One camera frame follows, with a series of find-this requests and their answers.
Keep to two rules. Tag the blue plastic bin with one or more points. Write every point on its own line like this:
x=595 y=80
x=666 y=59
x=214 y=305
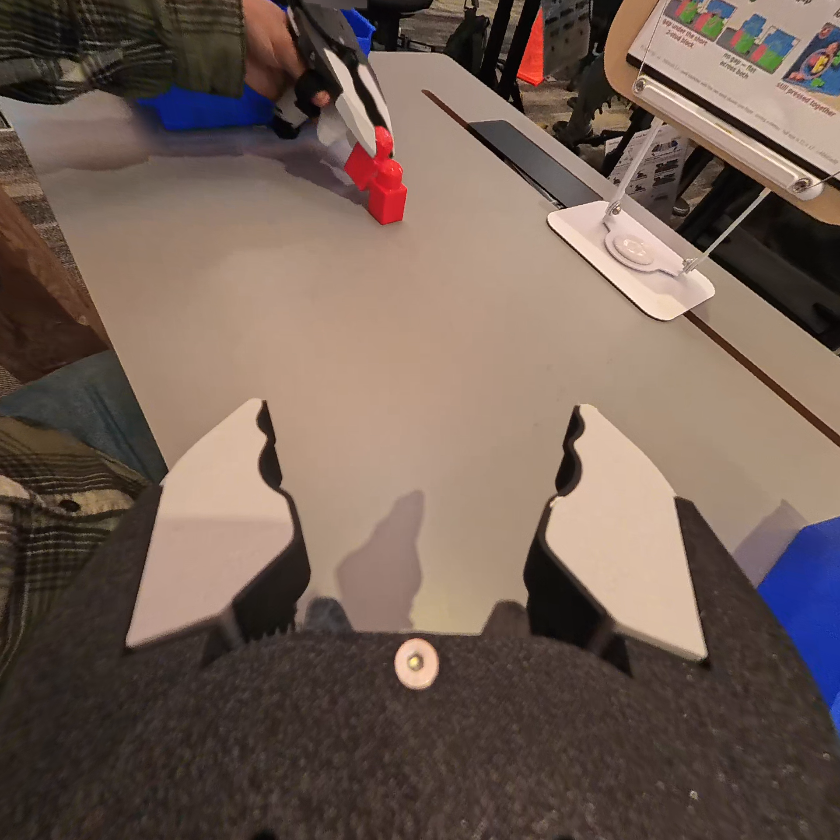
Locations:
x=807 y=604
x=203 y=108

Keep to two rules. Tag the white document stand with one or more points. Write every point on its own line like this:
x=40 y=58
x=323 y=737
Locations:
x=649 y=282

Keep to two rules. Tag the wooden pillar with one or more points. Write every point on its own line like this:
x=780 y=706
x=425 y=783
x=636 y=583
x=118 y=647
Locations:
x=39 y=308

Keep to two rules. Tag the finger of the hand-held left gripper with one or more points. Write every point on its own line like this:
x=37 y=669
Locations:
x=377 y=105
x=351 y=105

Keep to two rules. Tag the person's left hand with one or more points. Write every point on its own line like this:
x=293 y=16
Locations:
x=272 y=46

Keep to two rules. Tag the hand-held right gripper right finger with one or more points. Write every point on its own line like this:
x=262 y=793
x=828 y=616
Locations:
x=623 y=544

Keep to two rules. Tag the red toy block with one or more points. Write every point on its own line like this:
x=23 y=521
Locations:
x=388 y=200
x=362 y=167

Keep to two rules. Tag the black tripod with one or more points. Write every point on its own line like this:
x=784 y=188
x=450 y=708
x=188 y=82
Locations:
x=505 y=46

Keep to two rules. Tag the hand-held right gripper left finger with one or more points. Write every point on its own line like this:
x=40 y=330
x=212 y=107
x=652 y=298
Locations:
x=216 y=538

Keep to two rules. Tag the orange traffic cone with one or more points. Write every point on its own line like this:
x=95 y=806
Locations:
x=535 y=59

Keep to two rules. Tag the printed white box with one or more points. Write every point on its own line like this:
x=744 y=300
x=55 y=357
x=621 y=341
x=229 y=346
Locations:
x=649 y=170

